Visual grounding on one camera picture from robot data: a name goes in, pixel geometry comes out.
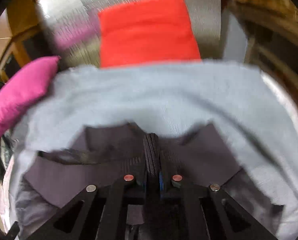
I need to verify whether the dark plaid puffer jacket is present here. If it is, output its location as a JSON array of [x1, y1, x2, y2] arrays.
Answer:
[[15, 124, 283, 239]]

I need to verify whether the light grey bed blanket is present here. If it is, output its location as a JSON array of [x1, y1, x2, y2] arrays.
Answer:
[[9, 61, 298, 239]]

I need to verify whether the magenta pillow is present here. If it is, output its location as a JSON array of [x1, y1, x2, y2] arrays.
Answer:
[[0, 56, 61, 136]]

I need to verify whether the wooden bed headboard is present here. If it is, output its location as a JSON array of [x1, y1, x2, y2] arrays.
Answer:
[[0, 1, 53, 82]]

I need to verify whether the silver foil insulation mat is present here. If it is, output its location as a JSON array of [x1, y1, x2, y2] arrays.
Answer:
[[37, 0, 221, 69]]

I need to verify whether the orange-red pillow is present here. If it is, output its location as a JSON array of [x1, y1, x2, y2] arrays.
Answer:
[[98, 0, 200, 68]]

